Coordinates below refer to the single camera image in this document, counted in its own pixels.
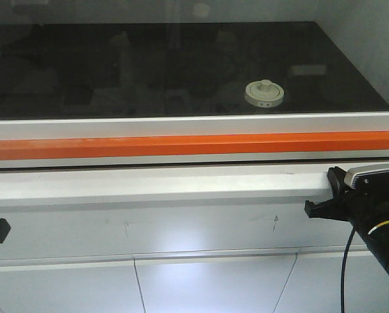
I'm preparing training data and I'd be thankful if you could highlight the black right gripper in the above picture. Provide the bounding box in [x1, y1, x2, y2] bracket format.
[304, 166, 389, 233]

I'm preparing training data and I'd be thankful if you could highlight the fume hood sash orange stripe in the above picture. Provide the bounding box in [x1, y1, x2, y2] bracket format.
[0, 112, 389, 168]

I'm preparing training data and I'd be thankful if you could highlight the glass jar with white lid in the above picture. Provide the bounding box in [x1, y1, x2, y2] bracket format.
[244, 80, 285, 108]

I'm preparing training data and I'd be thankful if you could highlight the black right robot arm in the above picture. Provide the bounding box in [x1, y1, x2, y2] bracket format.
[304, 164, 389, 276]

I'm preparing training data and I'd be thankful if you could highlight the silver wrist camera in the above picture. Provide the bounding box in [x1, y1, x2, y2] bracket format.
[344, 164, 389, 189]

